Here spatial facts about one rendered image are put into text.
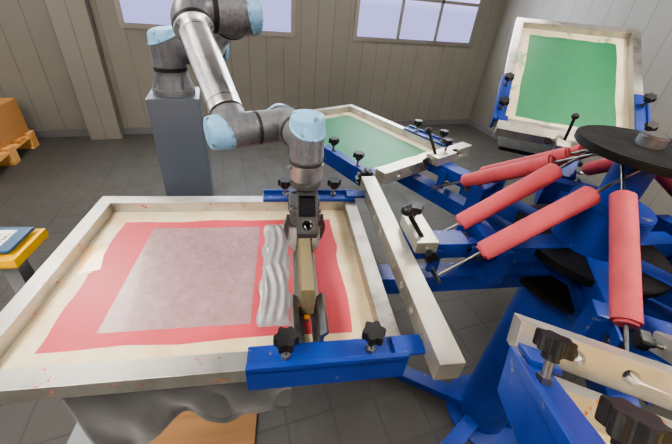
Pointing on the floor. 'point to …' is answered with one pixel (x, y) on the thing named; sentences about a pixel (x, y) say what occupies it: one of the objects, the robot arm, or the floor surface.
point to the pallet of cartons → (13, 132)
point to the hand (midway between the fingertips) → (303, 250)
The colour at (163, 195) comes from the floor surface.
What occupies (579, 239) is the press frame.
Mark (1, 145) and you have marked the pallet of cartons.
